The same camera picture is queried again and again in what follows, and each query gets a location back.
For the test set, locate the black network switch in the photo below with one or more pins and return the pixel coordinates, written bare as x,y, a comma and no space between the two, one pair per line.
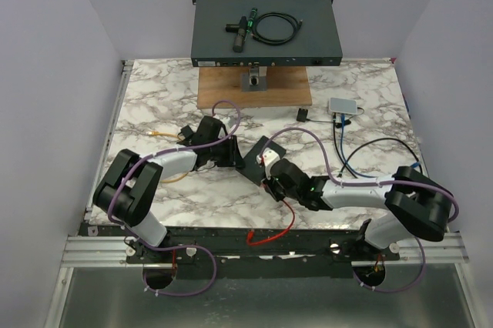
253,171

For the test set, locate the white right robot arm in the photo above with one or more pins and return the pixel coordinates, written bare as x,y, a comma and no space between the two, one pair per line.
416,206

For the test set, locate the small black power adapter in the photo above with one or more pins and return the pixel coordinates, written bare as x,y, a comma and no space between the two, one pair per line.
186,133

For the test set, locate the grey rack unit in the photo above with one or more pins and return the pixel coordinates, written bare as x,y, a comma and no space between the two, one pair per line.
284,33

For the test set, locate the white grey small switch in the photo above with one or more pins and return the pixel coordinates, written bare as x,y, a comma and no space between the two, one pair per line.
343,106

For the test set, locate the black power adapter with cable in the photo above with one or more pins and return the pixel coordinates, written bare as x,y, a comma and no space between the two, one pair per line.
303,113

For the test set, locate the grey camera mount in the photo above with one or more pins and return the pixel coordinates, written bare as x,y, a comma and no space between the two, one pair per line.
254,80

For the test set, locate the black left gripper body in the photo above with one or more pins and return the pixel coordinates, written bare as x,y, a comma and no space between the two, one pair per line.
222,153

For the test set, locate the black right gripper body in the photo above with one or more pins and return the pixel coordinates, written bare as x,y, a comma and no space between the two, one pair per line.
277,190

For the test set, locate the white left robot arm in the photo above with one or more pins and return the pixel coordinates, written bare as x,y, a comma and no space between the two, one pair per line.
126,191

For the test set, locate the wooden board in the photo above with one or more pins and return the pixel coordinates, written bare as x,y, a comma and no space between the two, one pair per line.
286,86

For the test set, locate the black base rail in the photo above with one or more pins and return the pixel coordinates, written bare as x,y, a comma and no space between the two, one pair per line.
199,252

